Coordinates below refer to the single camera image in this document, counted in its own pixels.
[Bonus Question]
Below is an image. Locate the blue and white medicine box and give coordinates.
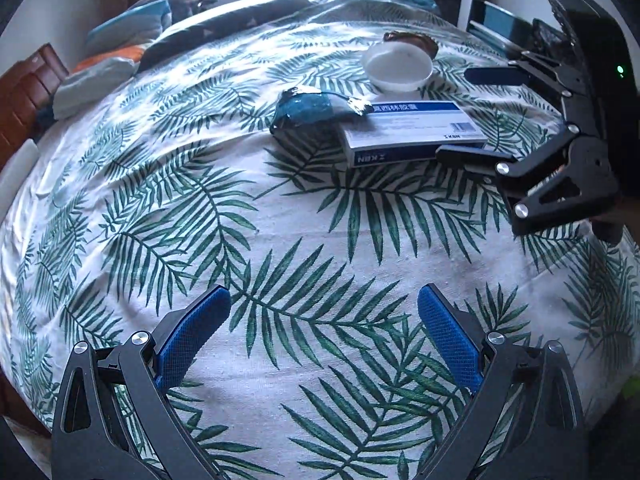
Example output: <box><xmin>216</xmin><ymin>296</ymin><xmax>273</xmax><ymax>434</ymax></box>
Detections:
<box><xmin>342</xmin><ymin>101</ymin><xmax>489</xmax><ymax>170</ymax></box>

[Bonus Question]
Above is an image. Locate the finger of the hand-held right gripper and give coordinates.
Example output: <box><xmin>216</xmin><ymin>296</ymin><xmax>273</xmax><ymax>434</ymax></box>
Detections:
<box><xmin>434</xmin><ymin>127</ymin><xmax>622</xmax><ymax>237</ymax></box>
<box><xmin>463</xmin><ymin>51</ymin><xmax>577</xmax><ymax>107</ymax></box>

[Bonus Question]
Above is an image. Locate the black cabinet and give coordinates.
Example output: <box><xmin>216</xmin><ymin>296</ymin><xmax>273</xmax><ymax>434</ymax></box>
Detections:
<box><xmin>425</xmin><ymin>0</ymin><xmax>476</xmax><ymax>27</ymax></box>

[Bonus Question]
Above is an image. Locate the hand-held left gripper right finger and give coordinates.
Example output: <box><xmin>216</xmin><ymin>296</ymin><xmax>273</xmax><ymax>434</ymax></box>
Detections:
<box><xmin>417</xmin><ymin>284</ymin><xmax>586</xmax><ymax>480</ymax></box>

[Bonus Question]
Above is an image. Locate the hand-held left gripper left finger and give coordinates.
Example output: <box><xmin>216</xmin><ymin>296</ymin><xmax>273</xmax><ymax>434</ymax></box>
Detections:
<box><xmin>50</xmin><ymin>284</ymin><xmax>232</xmax><ymax>480</ymax></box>

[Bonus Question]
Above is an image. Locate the white pillow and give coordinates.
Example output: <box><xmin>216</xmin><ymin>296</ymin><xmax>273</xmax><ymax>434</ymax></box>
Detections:
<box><xmin>0</xmin><ymin>140</ymin><xmax>40</xmax><ymax>222</ymax></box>

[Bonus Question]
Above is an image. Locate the blue striped folded blanket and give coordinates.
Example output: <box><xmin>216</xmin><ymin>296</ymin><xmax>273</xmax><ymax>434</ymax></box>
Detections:
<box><xmin>85</xmin><ymin>0</ymin><xmax>174</xmax><ymax>59</ymax></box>

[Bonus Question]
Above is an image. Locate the wooden headboard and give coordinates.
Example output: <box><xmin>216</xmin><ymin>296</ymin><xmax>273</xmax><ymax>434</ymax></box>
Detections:
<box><xmin>0</xmin><ymin>42</ymin><xmax>71</xmax><ymax>172</ymax></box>

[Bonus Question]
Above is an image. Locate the navy triangle print pillow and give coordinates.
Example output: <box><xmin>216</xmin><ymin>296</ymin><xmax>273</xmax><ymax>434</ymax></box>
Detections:
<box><xmin>137</xmin><ymin>0</ymin><xmax>321</xmax><ymax>74</ymax></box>

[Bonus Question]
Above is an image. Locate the dark blue foil wrapper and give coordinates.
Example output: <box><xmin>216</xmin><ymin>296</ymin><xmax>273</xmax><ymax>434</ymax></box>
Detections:
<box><xmin>270</xmin><ymin>86</ymin><xmax>374</xmax><ymax>136</ymax></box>

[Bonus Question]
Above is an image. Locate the white plastic bowl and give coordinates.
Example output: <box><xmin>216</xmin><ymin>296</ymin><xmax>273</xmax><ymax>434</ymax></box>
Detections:
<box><xmin>361</xmin><ymin>40</ymin><xmax>435</xmax><ymax>94</ymax></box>

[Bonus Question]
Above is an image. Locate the leaf print bedspread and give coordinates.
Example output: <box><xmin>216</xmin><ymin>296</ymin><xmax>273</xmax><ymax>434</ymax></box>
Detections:
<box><xmin>0</xmin><ymin>0</ymin><xmax>640</xmax><ymax>480</ymax></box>

